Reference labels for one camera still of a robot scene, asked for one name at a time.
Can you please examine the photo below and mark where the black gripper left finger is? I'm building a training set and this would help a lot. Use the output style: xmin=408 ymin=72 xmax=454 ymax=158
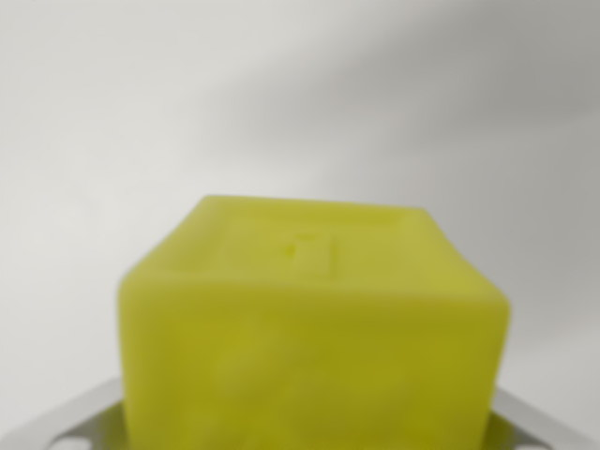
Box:
xmin=0 ymin=377 xmax=127 ymax=450

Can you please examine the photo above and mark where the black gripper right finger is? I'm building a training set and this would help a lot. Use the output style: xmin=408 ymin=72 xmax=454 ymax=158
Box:
xmin=487 ymin=383 xmax=600 ymax=450

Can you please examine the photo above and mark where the yellow cube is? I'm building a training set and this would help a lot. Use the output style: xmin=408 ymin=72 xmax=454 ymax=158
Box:
xmin=116 ymin=194 xmax=512 ymax=450

